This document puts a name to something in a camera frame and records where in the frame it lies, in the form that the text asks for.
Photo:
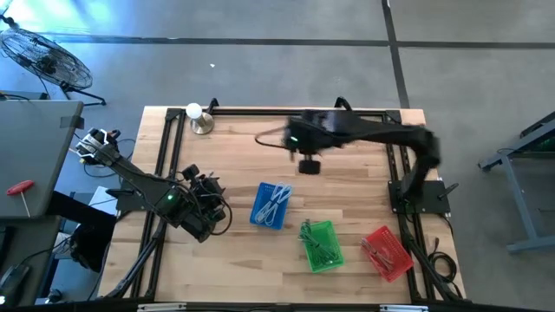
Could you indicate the red plastic basket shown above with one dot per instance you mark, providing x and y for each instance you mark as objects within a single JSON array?
[{"x": 396, "y": 249}]

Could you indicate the black aluminium table frame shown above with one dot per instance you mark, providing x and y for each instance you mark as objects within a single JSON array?
[{"x": 243, "y": 112}]

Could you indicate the white box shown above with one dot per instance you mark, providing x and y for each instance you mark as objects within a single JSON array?
[{"x": 102, "y": 199}]

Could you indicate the green plastic basket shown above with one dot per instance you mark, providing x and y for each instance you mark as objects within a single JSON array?
[{"x": 331, "y": 236}]

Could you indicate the black frame clamp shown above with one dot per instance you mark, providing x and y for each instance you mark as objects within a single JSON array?
[
  {"x": 343, "y": 103},
  {"x": 212, "y": 104}
]

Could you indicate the black floor fan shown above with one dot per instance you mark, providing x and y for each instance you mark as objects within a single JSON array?
[{"x": 45, "y": 58}]

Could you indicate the white hinge bracket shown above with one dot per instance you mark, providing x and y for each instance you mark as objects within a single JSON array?
[
  {"x": 403, "y": 308},
  {"x": 160, "y": 307}
]

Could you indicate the blue plastic basket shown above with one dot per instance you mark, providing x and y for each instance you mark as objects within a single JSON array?
[{"x": 259, "y": 190}]

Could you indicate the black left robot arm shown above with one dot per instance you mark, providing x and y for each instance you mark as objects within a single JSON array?
[{"x": 139, "y": 184}]

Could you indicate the black chair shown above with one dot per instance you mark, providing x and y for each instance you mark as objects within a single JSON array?
[{"x": 91, "y": 242}]

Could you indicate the yellow power plug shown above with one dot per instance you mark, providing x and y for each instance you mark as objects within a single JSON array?
[{"x": 82, "y": 159}]

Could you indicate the white bulb lamp brass base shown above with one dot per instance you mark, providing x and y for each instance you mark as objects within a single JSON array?
[{"x": 193, "y": 111}]

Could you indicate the grey metal table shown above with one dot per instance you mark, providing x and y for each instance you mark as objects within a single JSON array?
[{"x": 518, "y": 199}]

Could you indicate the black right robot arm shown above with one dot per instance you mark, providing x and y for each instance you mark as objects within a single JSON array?
[{"x": 390, "y": 130}]

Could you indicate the black computer mouse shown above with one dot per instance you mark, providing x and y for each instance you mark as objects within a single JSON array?
[{"x": 15, "y": 279}]

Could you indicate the dark grey side desk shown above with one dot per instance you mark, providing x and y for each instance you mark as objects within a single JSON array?
[{"x": 26, "y": 242}]

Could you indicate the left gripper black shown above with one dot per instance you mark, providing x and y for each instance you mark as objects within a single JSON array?
[{"x": 197, "y": 203}]

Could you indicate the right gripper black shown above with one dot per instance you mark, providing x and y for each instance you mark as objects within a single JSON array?
[{"x": 308, "y": 136}]

